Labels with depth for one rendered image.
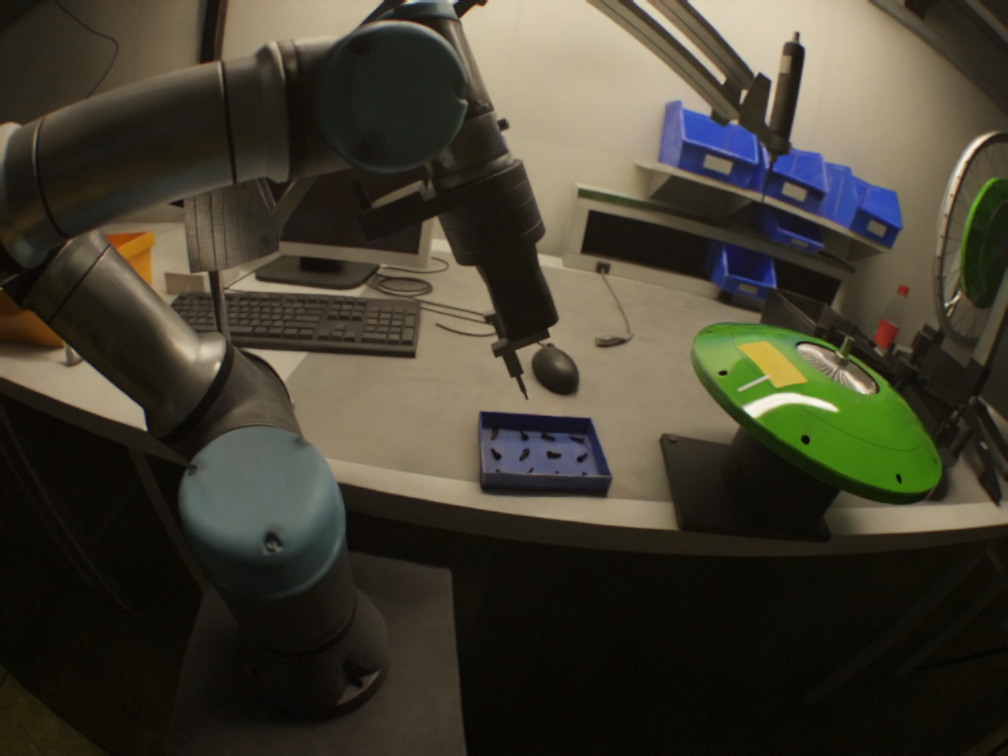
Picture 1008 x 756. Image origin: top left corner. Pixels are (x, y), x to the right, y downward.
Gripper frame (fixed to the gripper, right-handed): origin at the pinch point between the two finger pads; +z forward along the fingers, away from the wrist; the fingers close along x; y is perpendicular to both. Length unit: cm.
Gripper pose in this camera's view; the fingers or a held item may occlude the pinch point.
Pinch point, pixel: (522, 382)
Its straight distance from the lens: 41.5
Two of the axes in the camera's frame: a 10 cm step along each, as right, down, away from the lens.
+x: -1.4, -5.3, 8.4
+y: 9.3, -3.5, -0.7
